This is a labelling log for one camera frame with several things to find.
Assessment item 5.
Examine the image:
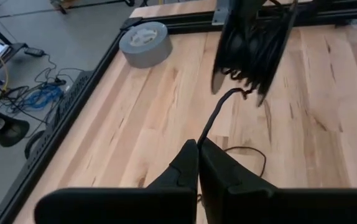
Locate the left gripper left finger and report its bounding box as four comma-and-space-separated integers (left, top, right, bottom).
34, 139, 199, 224

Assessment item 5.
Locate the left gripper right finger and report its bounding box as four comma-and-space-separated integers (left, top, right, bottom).
198, 138, 357, 224

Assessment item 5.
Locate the thin black cord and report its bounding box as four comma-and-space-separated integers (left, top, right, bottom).
197, 88, 267, 178

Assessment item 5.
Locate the black cord spool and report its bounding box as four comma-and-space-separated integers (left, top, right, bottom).
211, 0, 300, 107

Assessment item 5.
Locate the black power adapter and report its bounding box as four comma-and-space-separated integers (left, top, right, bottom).
24, 47, 46, 58

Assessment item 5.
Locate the black equipment cart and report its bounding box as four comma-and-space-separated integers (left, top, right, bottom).
0, 12, 29, 80

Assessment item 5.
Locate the coiled black floor cable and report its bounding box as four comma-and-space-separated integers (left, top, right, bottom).
24, 129, 46, 160

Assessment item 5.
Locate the blue coiled cable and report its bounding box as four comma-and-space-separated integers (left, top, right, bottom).
19, 85, 64, 110

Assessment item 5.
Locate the black aluminium table frame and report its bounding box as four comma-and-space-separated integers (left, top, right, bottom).
0, 0, 357, 224

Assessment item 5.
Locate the grey duct tape roll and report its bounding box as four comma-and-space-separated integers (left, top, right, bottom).
118, 21, 173, 69

